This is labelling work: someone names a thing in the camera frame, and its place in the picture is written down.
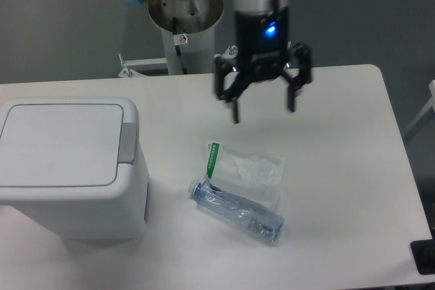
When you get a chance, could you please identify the clear plastic bag green label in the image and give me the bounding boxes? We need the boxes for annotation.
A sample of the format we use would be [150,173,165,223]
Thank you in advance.
[205,141,285,211]

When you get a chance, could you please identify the black clamp at table corner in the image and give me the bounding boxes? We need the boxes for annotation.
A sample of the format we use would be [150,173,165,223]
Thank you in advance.
[411,239,434,275]

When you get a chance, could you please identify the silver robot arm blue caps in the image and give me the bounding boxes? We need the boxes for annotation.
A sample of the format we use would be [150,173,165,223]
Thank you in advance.
[124,0,313,122]

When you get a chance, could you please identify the white metal base frame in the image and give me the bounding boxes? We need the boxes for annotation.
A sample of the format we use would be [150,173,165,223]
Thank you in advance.
[118,45,238,78]

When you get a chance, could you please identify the white plastic trash can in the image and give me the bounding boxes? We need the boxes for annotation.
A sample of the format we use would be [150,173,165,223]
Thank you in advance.
[1,96,149,240]

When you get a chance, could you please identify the grey trash can push button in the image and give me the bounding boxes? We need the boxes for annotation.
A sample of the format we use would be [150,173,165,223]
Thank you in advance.
[118,123,137,164]

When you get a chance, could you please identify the white frame at right edge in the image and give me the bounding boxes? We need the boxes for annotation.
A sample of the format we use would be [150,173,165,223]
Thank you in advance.
[402,80,434,145]

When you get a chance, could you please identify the black cable on pedestal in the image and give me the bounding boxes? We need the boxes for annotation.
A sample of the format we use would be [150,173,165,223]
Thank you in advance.
[171,17,188,75]

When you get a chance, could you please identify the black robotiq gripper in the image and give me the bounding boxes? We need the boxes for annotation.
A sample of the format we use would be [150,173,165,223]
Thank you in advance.
[213,7,313,124]

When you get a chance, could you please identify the crushed clear plastic water bottle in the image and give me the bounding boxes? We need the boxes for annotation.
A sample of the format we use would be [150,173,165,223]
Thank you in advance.
[188,180,285,245]

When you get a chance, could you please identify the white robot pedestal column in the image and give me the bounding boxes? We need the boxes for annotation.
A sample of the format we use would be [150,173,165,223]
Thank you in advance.
[148,0,224,60]

